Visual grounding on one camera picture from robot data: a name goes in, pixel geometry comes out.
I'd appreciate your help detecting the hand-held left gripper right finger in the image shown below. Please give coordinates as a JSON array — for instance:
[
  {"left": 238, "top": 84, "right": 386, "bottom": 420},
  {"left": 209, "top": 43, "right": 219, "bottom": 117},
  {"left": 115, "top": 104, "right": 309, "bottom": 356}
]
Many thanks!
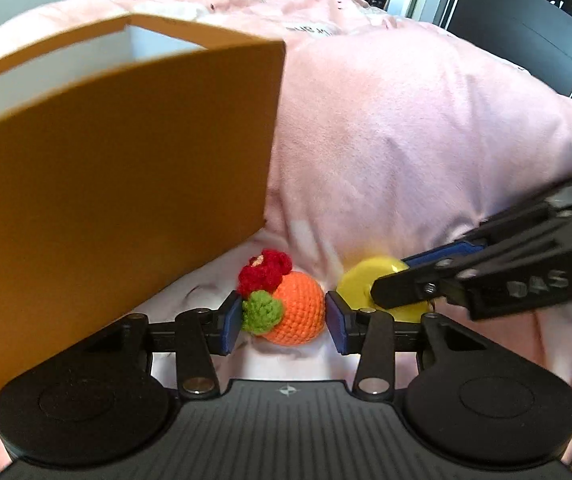
[{"left": 325, "top": 293, "right": 487, "bottom": 397}]

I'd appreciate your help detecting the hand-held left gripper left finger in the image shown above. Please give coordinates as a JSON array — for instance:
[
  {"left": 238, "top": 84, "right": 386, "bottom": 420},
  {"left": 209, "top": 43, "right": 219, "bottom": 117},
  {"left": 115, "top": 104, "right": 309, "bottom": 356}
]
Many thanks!
[{"left": 86, "top": 293, "right": 245, "bottom": 397}]

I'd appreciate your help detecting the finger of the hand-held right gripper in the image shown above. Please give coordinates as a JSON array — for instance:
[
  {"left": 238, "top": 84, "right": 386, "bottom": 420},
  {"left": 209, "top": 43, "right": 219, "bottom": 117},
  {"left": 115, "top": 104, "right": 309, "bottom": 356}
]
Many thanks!
[
  {"left": 402, "top": 199, "right": 572, "bottom": 268},
  {"left": 369, "top": 254, "right": 473, "bottom": 312}
]

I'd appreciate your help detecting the orange crochet ball toy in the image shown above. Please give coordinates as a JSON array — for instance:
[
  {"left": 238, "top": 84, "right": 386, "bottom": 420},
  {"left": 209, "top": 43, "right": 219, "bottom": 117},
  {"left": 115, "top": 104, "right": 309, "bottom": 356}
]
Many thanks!
[{"left": 237, "top": 249, "right": 327, "bottom": 346}]

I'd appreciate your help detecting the yellow round toy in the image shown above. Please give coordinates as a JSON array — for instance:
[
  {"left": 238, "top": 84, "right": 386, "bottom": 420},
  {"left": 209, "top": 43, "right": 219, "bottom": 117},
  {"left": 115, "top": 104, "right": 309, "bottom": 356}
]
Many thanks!
[{"left": 337, "top": 256, "right": 434, "bottom": 323}]

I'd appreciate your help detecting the orange cardboard box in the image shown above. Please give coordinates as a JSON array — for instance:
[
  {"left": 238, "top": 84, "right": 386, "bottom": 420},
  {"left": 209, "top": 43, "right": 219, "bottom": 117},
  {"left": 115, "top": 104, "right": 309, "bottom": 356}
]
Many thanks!
[{"left": 0, "top": 14, "right": 287, "bottom": 411}]

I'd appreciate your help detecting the plain pink pillow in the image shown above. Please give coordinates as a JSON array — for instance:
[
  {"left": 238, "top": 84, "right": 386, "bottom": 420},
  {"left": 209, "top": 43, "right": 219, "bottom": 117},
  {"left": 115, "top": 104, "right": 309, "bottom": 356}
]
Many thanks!
[{"left": 266, "top": 30, "right": 572, "bottom": 311}]

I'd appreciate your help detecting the adjoining room doorway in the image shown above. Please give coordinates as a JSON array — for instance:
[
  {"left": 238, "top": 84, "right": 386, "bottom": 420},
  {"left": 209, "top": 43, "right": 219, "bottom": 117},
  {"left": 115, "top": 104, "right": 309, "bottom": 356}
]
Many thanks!
[{"left": 346, "top": 0, "right": 572, "bottom": 101}]

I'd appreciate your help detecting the pink printed blanket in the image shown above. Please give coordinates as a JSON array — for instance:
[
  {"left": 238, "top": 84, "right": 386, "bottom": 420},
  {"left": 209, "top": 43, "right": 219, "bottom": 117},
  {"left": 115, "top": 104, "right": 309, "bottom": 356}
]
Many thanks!
[{"left": 0, "top": 0, "right": 572, "bottom": 480}]

